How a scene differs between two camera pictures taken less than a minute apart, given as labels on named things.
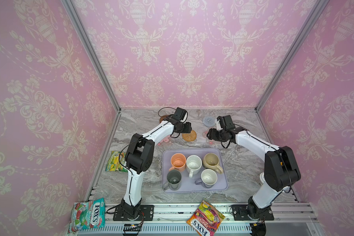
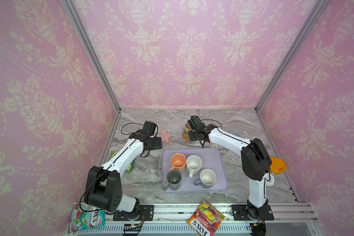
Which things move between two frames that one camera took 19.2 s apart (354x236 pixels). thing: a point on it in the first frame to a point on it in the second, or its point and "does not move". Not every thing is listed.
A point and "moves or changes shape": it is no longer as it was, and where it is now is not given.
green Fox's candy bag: x=87 y=215 does not move
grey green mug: x=174 y=180 does not move
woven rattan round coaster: x=190 y=136 does not move
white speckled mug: x=193 y=163 does not move
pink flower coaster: x=165 y=141 does not move
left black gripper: x=188 y=128 to x=158 y=143
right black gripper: x=212 y=134 to x=191 y=135
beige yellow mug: x=211 y=161 moves or changes shape
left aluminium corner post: x=72 y=9 does not move
